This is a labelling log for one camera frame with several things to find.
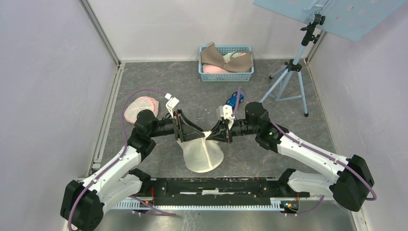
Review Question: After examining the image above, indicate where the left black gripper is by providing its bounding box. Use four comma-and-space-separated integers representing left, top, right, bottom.
148, 109, 204, 142

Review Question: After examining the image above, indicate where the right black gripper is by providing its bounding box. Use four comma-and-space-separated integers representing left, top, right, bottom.
204, 119, 259, 144

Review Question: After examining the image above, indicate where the white round tub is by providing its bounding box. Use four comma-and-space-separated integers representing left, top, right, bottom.
177, 131, 224, 173

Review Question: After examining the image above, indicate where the white mesh laundry bag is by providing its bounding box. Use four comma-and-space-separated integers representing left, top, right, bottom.
124, 96, 159, 124

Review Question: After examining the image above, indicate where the beige padded bra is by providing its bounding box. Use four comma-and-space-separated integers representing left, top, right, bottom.
200, 42, 254, 74

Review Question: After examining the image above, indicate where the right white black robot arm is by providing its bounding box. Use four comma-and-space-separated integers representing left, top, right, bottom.
207, 102, 377, 212

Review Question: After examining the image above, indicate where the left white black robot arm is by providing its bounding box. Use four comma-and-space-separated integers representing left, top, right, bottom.
60, 109, 211, 231

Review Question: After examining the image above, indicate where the blue toy car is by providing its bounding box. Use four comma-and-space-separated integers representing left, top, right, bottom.
226, 91, 244, 110

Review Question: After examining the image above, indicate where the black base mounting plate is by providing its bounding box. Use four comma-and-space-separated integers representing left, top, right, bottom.
136, 177, 310, 206

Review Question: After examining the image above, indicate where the pink cloth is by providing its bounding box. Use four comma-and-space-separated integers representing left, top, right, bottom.
203, 64, 226, 74

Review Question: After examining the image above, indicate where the blue plastic basket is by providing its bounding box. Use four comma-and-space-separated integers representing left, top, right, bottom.
198, 42, 255, 82

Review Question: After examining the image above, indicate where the light green cloth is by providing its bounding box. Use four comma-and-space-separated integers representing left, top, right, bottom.
223, 51, 246, 63

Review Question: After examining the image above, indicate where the blue tripod stand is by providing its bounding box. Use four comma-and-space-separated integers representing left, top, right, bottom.
260, 14, 326, 117

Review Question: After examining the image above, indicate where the light blue perforated board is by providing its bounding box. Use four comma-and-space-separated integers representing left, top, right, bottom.
253, 0, 405, 42

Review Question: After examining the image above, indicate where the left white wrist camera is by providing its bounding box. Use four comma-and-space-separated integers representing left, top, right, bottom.
165, 93, 179, 118

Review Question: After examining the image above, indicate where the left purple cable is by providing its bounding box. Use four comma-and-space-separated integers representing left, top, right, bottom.
67, 88, 178, 231

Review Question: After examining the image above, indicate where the purple cable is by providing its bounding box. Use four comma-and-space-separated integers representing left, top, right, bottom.
67, 88, 178, 231
232, 87, 377, 217

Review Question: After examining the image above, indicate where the light blue cable rail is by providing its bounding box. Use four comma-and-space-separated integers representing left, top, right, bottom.
113, 199, 284, 212

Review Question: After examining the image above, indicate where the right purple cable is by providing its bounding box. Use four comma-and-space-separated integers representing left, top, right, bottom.
232, 87, 377, 217

